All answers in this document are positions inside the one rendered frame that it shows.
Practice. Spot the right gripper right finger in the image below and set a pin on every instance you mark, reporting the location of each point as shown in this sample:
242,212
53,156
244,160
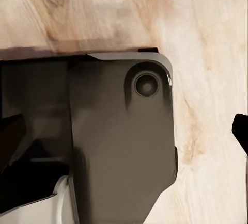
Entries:
240,130

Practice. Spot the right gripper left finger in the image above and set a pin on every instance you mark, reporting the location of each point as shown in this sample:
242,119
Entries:
12,131

